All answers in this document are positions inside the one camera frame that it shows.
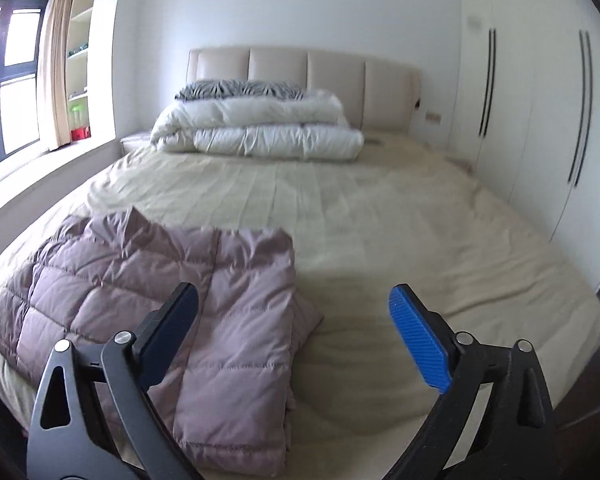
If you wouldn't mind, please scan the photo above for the beige padded headboard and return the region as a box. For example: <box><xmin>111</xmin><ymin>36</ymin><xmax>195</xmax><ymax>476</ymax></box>
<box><xmin>186</xmin><ymin>47</ymin><xmax>422</xmax><ymax>134</ymax></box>

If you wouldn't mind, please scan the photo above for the black wardrobe handle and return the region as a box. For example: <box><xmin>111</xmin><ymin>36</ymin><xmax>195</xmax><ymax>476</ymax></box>
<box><xmin>567</xmin><ymin>30</ymin><xmax>585</xmax><ymax>185</ymax></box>
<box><xmin>573</xmin><ymin>31</ymin><xmax>593</xmax><ymax>189</ymax></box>
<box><xmin>482</xmin><ymin>30</ymin><xmax>497</xmax><ymax>137</ymax></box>
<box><xmin>477</xmin><ymin>28</ymin><xmax>493</xmax><ymax>136</ymax></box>

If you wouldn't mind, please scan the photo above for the bed with cream sheet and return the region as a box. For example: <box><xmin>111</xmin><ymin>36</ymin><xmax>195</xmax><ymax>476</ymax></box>
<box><xmin>0</xmin><ymin>132</ymin><xmax>600</xmax><ymax>480</ymax></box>

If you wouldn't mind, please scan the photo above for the white wall shelf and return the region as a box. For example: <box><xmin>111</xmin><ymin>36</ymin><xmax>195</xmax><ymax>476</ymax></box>
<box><xmin>64</xmin><ymin>0</ymin><xmax>101</xmax><ymax>145</ymax></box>

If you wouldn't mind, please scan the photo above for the black framed window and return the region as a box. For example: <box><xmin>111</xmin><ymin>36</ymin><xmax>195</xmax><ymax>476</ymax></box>
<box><xmin>0</xmin><ymin>0</ymin><xmax>48</xmax><ymax>173</ymax></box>

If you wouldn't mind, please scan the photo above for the beige curtain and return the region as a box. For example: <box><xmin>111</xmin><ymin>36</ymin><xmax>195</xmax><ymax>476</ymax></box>
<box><xmin>36</xmin><ymin>0</ymin><xmax>76</xmax><ymax>152</ymax></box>

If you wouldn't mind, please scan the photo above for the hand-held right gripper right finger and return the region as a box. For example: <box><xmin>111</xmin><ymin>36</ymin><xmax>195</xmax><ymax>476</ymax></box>
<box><xmin>380</xmin><ymin>284</ymin><xmax>558</xmax><ymax>480</ymax></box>

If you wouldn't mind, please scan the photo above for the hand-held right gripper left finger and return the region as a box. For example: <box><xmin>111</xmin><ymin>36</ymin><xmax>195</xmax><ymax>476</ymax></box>
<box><xmin>25</xmin><ymin>281</ymin><xmax>206</xmax><ymax>480</ymax></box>

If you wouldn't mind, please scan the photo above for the white folded duvet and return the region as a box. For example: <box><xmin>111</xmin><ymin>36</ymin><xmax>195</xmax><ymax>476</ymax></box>
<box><xmin>150</xmin><ymin>89</ymin><xmax>366</xmax><ymax>162</ymax></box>

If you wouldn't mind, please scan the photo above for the zebra print pillow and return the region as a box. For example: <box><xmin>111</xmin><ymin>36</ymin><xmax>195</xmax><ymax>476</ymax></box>
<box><xmin>175</xmin><ymin>79</ymin><xmax>308</xmax><ymax>102</ymax></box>

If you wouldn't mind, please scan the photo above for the white wardrobe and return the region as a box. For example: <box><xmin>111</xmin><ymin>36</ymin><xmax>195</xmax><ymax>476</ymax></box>
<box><xmin>447</xmin><ymin>0</ymin><xmax>600</xmax><ymax>281</ymax></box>

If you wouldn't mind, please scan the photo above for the mauve puffer jacket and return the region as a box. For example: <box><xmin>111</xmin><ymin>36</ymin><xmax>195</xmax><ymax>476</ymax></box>
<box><xmin>0</xmin><ymin>205</ymin><xmax>326</xmax><ymax>463</ymax></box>

